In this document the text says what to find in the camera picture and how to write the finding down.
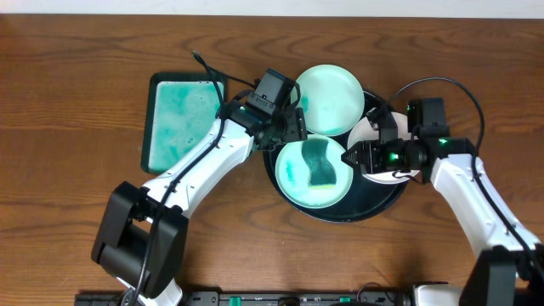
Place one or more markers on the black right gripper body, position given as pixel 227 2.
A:
pixel 387 156

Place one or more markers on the white plate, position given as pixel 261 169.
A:
pixel 363 131

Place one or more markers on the green scrubbing sponge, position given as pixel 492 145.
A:
pixel 321 171

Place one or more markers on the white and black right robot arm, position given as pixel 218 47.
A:
pixel 509 266

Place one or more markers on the black rectangular soapy water tray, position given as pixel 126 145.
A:
pixel 181 109

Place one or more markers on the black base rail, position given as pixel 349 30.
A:
pixel 247 299

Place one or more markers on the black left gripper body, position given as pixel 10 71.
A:
pixel 291 126

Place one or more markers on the mint green plate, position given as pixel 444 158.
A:
pixel 292 176
pixel 332 99

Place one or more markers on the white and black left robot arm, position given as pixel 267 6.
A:
pixel 142 233

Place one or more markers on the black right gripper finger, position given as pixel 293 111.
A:
pixel 381 118
pixel 352 157

